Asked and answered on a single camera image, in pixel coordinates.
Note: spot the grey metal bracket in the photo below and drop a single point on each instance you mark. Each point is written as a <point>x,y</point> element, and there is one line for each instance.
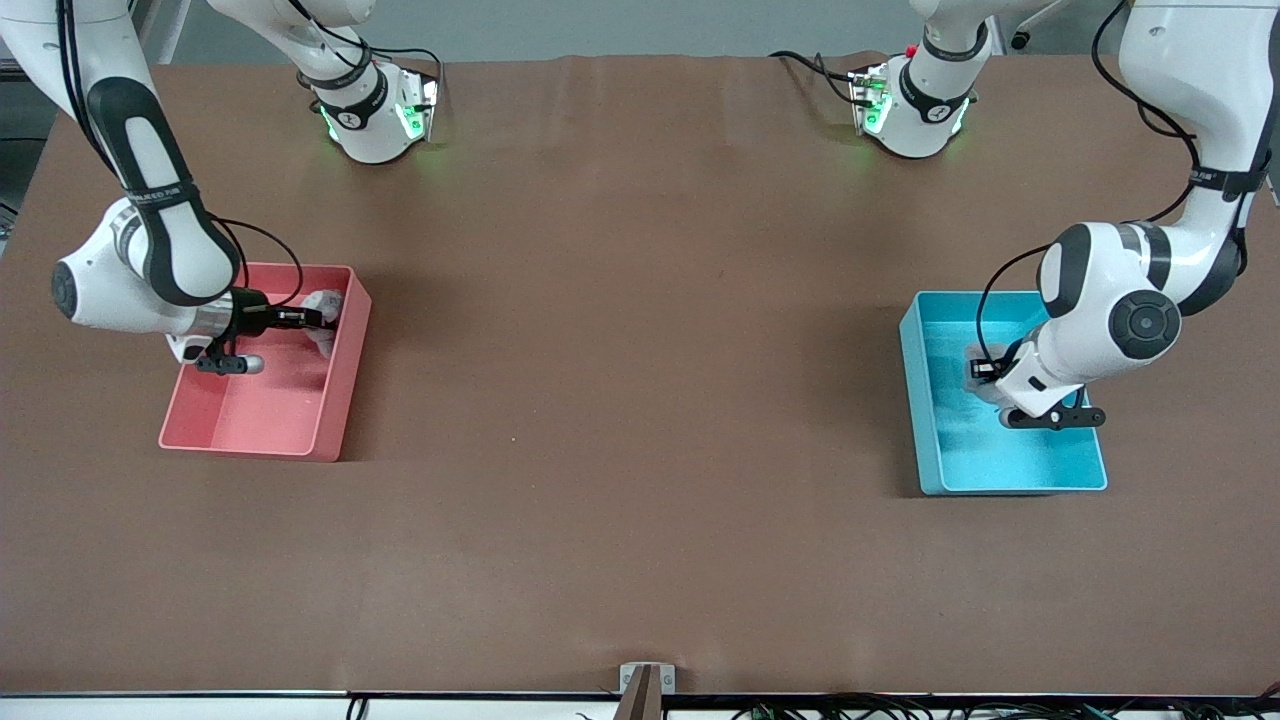
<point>626,680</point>

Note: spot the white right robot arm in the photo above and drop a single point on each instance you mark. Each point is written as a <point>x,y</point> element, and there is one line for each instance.
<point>100,290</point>

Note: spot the grey pink plush toy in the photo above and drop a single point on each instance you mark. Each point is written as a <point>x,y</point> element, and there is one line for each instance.
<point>980,350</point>

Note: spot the grey plush toy white face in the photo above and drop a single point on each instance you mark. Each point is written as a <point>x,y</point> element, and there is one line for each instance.
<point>322,299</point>

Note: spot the brown slanted pole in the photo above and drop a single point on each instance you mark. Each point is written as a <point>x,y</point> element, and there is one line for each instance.
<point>642,700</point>

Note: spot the blue plastic box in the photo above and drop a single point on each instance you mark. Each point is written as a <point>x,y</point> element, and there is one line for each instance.
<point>1000,460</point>

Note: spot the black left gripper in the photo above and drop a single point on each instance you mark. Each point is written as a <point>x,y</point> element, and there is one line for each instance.
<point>1007,356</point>

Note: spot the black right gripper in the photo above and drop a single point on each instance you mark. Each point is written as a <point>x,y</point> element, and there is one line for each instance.
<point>252,316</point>

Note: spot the brown table cover sheet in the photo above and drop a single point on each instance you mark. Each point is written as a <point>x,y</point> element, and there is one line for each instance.
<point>640,550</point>

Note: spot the silver aluminium frame profile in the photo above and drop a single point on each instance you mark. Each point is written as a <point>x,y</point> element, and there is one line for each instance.
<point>1270,170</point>

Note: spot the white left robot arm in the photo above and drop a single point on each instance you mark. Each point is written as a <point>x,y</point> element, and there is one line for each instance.
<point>1100,290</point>

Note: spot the pink plastic box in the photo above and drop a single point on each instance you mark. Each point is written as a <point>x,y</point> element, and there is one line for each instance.
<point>270,420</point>

